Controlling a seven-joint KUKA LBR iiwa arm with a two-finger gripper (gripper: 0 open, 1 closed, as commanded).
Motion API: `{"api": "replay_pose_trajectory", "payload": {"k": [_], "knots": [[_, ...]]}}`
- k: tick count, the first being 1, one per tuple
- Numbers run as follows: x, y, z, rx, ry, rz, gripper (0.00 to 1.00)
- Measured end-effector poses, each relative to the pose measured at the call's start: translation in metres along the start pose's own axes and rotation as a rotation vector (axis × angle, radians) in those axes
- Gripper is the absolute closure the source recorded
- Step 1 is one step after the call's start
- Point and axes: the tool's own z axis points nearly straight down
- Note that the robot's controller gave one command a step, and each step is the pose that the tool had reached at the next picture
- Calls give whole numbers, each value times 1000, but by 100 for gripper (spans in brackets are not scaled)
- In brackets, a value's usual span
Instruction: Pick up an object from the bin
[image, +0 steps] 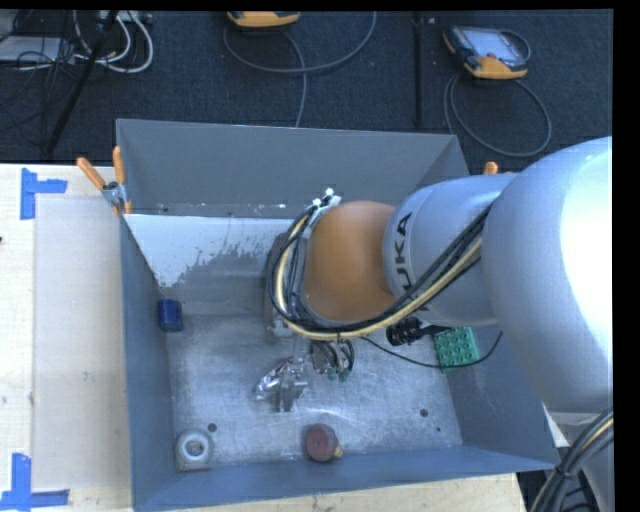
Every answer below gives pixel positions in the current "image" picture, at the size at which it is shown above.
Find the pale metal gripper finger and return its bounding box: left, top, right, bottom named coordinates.
left=273, top=373, right=310, bottom=414
left=253, top=363, right=292, bottom=402

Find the grey metal bin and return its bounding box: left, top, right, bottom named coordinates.
left=114, top=118, right=562, bottom=512

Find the red-brown round disc toy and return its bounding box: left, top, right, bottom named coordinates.
left=303, top=423, right=345, bottom=464

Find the blue cylinder cup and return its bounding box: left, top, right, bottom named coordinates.
left=157, top=298, right=185, bottom=333

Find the green studded toy brick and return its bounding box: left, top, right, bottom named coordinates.
left=432, top=326, right=482, bottom=374

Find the pale wood flat board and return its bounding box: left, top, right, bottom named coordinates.
left=30, top=192, right=135, bottom=494

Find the white ring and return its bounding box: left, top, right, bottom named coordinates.
left=174, top=429, right=215, bottom=472

